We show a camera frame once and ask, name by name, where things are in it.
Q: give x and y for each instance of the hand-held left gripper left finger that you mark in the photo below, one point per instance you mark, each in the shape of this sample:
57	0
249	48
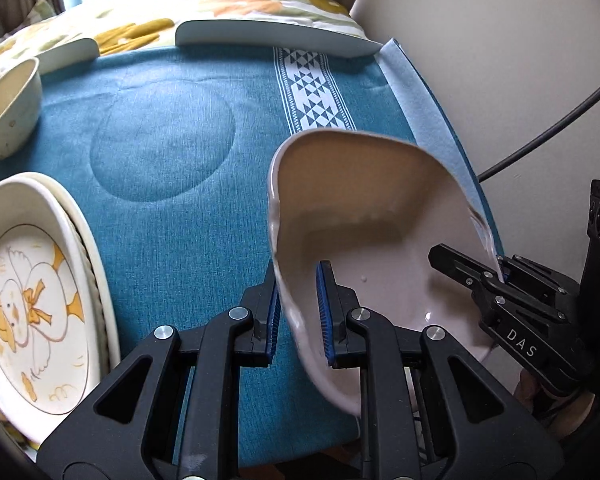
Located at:
274	310

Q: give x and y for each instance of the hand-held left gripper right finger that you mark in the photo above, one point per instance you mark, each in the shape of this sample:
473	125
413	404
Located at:
325	310

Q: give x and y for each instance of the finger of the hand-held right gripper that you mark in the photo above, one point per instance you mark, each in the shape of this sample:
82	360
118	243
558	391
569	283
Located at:
460	262
535	280

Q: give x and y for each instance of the pink scalloped bowl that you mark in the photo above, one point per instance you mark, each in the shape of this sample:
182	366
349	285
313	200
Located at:
370	220

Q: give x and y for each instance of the plain white plate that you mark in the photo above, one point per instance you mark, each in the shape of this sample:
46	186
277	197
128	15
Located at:
114	320

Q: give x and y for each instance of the yellow rim plate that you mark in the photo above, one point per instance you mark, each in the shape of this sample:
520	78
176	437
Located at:
94	285

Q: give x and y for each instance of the person's right hand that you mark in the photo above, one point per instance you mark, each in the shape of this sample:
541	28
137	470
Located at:
575	407

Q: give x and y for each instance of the blue tablecloth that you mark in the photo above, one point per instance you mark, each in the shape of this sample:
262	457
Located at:
180	110

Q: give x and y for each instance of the floral striped duvet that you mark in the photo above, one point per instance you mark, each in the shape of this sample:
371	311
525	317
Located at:
180	5

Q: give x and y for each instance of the cream duck print bowl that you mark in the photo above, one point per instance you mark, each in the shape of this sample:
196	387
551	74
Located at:
7	105

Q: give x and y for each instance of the green striped pillow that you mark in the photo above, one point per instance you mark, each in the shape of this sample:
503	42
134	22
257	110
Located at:
40	10

